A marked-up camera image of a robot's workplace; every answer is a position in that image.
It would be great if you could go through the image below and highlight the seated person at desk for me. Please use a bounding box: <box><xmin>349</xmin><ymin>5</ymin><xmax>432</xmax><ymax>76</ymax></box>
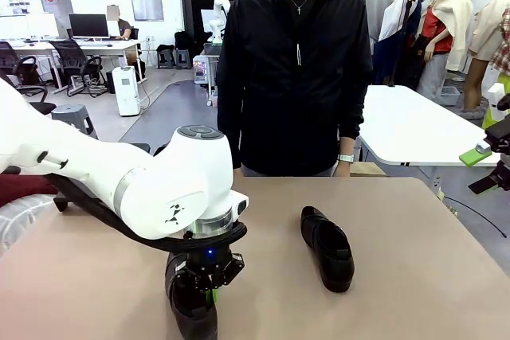
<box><xmin>105</xmin><ymin>4</ymin><xmax>135</xmax><ymax>41</ymax></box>

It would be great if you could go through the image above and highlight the black low shoe stand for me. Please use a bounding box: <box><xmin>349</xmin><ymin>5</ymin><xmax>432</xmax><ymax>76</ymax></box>
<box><xmin>53</xmin><ymin>142</ymin><xmax>151</xmax><ymax>213</ymax></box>

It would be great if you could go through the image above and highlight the white office desk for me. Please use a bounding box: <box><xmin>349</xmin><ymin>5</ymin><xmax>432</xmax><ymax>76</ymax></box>
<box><xmin>0</xmin><ymin>37</ymin><xmax>143</xmax><ymax>90</ymax></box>

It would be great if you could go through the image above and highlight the white computer monitor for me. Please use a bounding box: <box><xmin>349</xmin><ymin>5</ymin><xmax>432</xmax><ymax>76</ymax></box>
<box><xmin>23</xmin><ymin>12</ymin><xmax>59</xmax><ymax>38</ymax></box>

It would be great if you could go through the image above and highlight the mannequin in grey tank top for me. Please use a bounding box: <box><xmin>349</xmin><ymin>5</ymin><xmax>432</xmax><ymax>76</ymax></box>
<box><xmin>362</xmin><ymin>0</ymin><xmax>396</xmax><ymax>54</ymax></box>

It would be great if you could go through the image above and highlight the white side table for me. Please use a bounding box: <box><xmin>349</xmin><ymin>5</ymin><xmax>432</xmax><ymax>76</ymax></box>
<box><xmin>355</xmin><ymin>84</ymin><xmax>502</xmax><ymax>168</ymax></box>

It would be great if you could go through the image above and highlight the mannequin with bucket hat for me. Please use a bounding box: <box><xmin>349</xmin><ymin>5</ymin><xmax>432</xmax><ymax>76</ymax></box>
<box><xmin>461</xmin><ymin>0</ymin><xmax>510</xmax><ymax>112</ymax></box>

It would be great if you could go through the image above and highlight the red cloth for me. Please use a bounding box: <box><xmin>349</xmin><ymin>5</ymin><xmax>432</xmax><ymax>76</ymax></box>
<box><xmin>0</xmin><ymin>174</ymin><xmax>57</xmax><ymax>208</ymax></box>

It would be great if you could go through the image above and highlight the wall poster with red signs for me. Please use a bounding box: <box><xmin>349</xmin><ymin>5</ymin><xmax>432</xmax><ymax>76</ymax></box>
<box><xmin>38</xmin><ymin>0</ymin><xmax>75</xmax><ymax>14</ymax></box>

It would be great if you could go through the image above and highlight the person's left forearm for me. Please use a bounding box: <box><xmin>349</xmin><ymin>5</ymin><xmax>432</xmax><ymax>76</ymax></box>
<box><xmin>336</xmin><ymin>88</ymin><xmax>371</xmax><ymax>156</ymax></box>

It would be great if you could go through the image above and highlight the thin black floor cable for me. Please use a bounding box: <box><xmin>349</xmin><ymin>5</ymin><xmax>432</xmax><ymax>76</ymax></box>
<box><xmin>444</xmin><ymin>195</ymin><xmax>510</xmax><ymax>237</ymax></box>

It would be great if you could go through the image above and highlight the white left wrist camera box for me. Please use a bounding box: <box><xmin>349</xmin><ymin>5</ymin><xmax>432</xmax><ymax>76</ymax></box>
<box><xmin>230</xmin><ymin>192</ymin><xmax>250</xmax><ymax>221</ymax></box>

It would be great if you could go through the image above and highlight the black leather buckle loafer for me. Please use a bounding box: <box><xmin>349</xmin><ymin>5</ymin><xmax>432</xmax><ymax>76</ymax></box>
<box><xmin>300</xmin><ymin>205</ymin><xmax>355</xmax><ymax>293</ymax></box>

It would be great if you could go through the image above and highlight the black computer monitor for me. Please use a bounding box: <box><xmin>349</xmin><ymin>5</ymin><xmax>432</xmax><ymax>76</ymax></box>
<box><xmin>68</xmin><ymin>13</ymin><xmax>110</xmax><ymax>41</ymax></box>

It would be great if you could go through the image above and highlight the black leather strap shoe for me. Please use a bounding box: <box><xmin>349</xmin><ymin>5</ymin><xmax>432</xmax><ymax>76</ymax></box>
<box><xmin>164</xmin><ymin>250</ymin><xmax>219</xmax><ymax>340</ymax></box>

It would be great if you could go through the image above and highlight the lit computer tower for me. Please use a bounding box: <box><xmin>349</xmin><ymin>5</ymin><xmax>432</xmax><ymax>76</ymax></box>
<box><xmin>193</xmin><ymin>55</ymin><xmax>218</xmax><ymax>85</ymax></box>

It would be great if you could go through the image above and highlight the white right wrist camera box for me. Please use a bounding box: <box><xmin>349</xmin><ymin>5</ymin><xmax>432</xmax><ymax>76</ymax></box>
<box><xmin>486</xmin><ymin>82</ymin><xmax>510</xmax><ymax>123</ymax></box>

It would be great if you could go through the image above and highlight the neon yellow garment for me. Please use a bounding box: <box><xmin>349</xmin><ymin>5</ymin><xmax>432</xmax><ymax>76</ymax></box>
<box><xmin>481</xmin><ymin>72</ymin><xmax>510</xmax><ymax>130</ymax></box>

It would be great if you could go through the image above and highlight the mannequin in white navy jacket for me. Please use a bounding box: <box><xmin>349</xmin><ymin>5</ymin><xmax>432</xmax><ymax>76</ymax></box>
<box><xmin>372</xmin><ymin>0</ymin><xmax>426</xmax><ymax>86</ymax></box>

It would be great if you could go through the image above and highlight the silver cross necklace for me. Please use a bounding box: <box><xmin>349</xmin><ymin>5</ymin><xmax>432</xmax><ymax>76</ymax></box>
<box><xmin>284</xmin><ymin>0</ymin><xmax>316</xmax><ymax>17</ymax></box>

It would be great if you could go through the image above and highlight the white air purifier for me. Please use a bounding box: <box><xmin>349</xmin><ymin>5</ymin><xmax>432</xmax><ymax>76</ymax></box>
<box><xmin>111</xmin><ymin>64</ymin><xmax>141</xmax><ymax>117</ymax></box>

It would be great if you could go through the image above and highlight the person's left hand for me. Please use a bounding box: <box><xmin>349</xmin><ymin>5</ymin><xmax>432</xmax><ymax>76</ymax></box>
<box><xmin>333</xmin><ymin>161</ymin><xmax>354</xmax><ymax>178</ymax></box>

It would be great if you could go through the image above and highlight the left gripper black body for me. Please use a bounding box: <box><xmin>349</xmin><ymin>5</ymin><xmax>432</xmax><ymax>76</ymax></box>
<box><xmin>185</xmin><ymin>242</ymin><xmax>236</xmax><ymax>277</ymax></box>

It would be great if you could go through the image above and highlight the brown cardboard piece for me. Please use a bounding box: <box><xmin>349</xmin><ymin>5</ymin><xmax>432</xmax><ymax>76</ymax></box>
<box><xmin>350</xmin><ymin>162</ymin><xmax>387</xmax><ymax>178</ymax></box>

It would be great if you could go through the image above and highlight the white plastic wrap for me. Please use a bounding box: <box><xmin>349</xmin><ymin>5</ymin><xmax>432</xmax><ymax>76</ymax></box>
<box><xmin>0</xmin><ymin>194</ymin><xmax>57</xmax><ymax>257</ymax></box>

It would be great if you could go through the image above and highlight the mannequin in cream jacket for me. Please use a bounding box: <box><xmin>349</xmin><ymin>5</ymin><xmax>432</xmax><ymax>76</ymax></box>
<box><xmin>416</xmin><ymin>0</ymin><xmax>475</xmax><ymax>102</ymax></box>

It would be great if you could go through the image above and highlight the black backpack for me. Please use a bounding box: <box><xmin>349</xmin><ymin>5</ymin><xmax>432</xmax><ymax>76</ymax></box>
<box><xmin>174</xmin><ymin>29</ymin><xmax>194</xmax><ymax>51</ymax></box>

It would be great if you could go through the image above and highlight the person's right forearm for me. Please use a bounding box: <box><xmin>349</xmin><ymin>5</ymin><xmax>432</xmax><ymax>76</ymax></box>
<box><xmin>217</xmin><ymin>88</ymin><xmax>245</xmax><ymax>170</ymax></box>

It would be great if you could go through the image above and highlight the person in black jacket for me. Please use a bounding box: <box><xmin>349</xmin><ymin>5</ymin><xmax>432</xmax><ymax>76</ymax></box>
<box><xmin>216</xmin><ymin>0</ymin><xmax>374</xmax><ymax>178</ymax></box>

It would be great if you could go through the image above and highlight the grey plastic stool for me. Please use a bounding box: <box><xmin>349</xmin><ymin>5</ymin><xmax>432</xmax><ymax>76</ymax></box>
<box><xmin>50</xmin><ymin>104</ymin><xmax>100</xmax><ymax>142</ymax></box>

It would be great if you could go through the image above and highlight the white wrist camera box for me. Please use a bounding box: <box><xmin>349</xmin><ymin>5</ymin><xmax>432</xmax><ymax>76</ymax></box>
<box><xmin>230</xmin><ymin>192</ymin><xmax>250</xmax><ymax>221</ymax></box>
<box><xmin>486</xmin><ymin>82</ymin><xmax>510</xmax><ymax>123</ymax></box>

